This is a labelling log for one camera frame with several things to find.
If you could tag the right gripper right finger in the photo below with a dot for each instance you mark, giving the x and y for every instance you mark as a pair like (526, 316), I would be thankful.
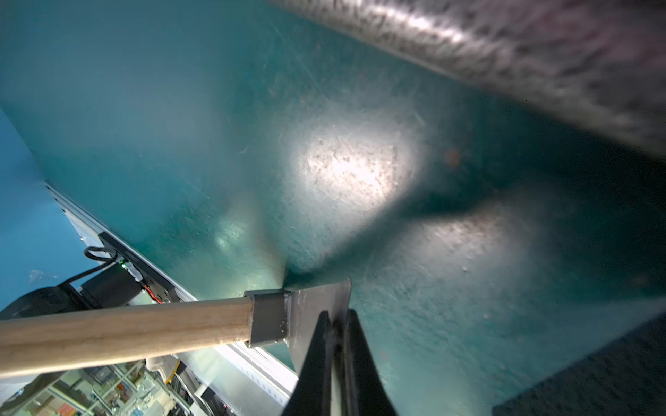
(363, 391)

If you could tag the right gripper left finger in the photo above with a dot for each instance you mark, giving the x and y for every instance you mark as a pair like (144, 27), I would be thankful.
(312, 395)

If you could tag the wooden handle hoe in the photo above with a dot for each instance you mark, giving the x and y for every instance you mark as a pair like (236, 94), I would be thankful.
(76, 340)

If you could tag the aluminium front rail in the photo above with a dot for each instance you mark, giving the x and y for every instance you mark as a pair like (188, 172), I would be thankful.
(249, 379)

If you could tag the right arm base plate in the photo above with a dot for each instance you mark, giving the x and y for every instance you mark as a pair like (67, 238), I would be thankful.
(157, 286)

